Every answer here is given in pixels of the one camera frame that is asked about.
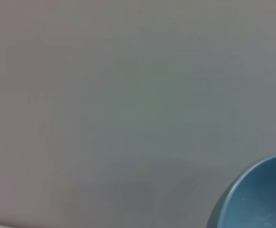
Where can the blue bowl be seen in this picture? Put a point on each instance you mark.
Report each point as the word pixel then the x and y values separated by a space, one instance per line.
pixel 259 194

